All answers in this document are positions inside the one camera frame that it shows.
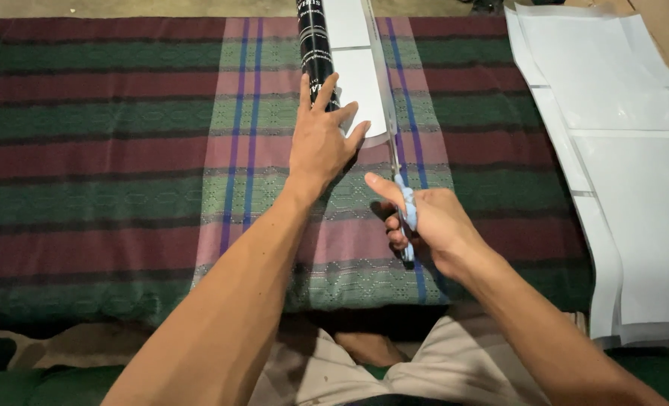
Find person's left hand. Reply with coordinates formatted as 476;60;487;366
288;72;372;196

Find person's right hand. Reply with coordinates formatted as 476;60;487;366
364;172;483;280

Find scissors with light blue handles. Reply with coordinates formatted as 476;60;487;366
387;115;420;270

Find white sheet from roll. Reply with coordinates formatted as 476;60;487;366
322;0;399;150

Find black roll with white print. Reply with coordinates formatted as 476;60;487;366
295;0;341;112

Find person's leg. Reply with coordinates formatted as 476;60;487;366
333;331;410;368

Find person's beige shorts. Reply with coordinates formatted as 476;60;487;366
249;315;552;406

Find pile of white cut sheets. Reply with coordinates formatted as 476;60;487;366
504;3;669;347

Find red and green plaid cloth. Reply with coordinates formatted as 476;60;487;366
0;16;596;339

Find green cushion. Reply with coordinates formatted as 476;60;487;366
0;364;127;406
608;347;669;406

